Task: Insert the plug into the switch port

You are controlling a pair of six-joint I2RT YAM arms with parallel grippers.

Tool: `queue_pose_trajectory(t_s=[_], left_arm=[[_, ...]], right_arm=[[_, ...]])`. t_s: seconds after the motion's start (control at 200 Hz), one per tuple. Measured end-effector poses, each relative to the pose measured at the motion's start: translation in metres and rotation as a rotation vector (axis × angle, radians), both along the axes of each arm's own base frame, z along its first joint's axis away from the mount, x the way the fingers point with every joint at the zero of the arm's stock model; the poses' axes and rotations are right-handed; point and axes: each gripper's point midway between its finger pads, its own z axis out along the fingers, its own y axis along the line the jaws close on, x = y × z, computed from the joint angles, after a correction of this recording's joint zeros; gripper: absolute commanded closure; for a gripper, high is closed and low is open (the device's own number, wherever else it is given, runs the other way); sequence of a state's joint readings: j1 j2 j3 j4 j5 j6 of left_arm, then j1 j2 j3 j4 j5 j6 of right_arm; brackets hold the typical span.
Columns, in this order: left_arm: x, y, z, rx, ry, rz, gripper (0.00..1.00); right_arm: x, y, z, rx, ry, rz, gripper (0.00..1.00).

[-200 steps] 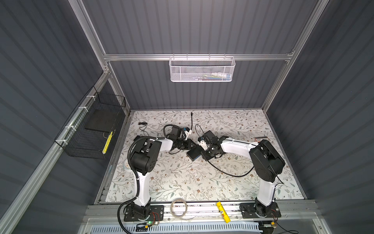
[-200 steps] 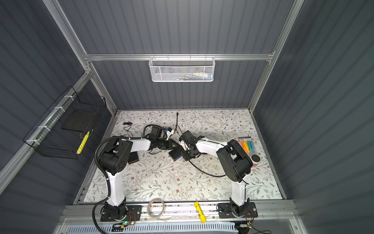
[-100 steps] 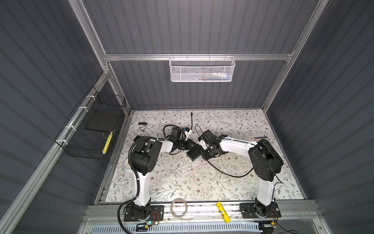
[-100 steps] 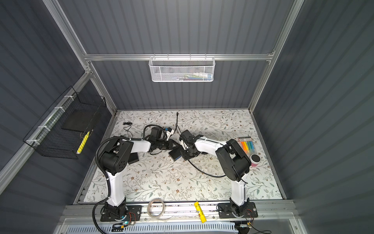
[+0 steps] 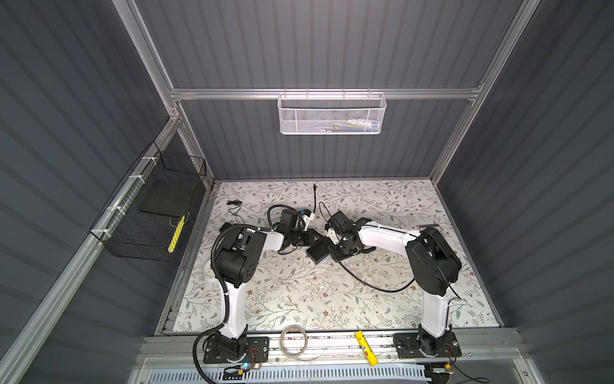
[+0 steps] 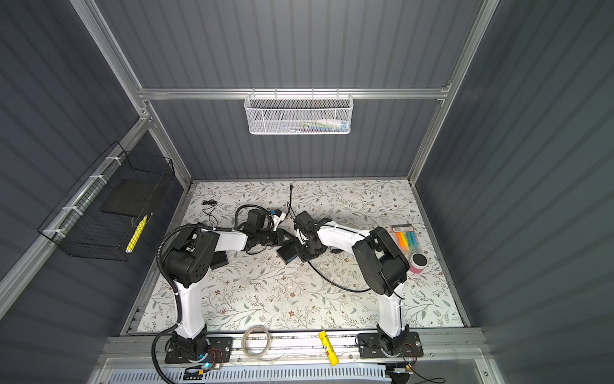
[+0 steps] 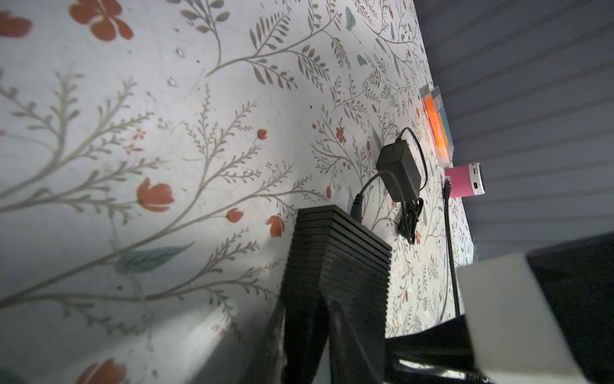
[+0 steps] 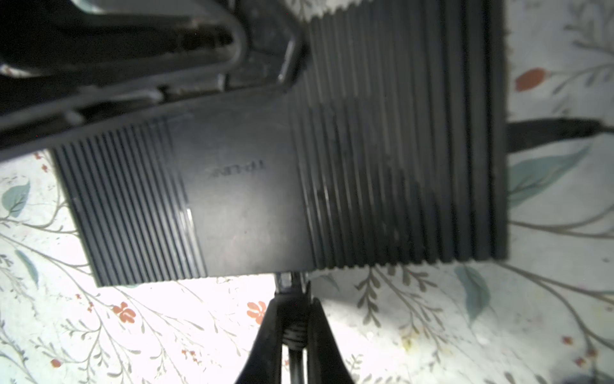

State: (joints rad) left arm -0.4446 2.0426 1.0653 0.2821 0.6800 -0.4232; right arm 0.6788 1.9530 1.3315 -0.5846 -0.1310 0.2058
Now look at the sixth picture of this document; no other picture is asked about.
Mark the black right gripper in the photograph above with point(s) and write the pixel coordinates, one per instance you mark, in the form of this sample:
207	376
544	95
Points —
304	255

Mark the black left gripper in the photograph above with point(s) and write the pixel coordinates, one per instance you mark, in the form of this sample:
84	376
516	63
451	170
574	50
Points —
281	237

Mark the black network switch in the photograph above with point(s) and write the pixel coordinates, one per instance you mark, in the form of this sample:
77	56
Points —
220	259
288	252

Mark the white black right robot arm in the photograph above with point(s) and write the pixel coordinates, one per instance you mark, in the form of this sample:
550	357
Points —
382	264

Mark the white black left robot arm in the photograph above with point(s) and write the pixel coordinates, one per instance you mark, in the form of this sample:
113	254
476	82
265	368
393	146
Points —
189	252

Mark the coloured marker pack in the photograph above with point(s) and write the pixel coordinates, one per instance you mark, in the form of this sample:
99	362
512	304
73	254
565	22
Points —
406	237

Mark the pink black tape roll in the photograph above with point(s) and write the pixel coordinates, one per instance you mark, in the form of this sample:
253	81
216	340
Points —
417	263

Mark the yellow glue stick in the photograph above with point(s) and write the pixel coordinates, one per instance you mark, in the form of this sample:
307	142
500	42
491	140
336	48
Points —
329	349

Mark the yellow marker in black basket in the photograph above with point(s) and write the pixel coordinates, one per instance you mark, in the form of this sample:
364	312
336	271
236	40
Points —
136	235

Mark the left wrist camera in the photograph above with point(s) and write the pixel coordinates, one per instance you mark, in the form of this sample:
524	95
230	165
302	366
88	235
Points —
261	219

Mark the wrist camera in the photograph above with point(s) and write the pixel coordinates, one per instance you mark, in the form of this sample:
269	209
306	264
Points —
304	226
261	219

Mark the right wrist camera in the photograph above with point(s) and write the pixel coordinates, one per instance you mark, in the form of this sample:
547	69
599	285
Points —
304	226

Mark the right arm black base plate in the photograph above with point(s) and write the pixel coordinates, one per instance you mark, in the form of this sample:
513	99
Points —
376	345

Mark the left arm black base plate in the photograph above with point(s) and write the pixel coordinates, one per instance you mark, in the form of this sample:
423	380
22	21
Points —
213	350

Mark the white wire mesh basket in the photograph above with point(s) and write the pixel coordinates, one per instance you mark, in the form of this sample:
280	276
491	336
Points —
295	116

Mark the black wire mesh basket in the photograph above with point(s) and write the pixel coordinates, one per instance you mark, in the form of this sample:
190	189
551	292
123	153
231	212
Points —
101	217

